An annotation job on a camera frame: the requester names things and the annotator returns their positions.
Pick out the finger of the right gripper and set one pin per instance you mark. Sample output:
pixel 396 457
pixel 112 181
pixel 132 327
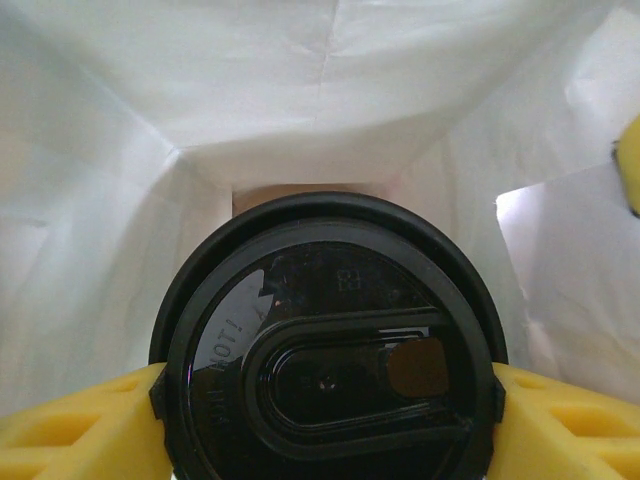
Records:
pixel 630 165

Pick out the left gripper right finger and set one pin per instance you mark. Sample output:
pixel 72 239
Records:
pixel 575 440

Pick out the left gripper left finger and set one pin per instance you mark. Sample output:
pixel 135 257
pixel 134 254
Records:
pixel 75 435

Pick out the black coffee cup lid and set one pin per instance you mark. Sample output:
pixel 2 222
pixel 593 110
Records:
pixel 330 350

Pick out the yellow paper takeout bag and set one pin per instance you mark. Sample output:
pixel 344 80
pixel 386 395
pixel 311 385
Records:
pixel 300 75

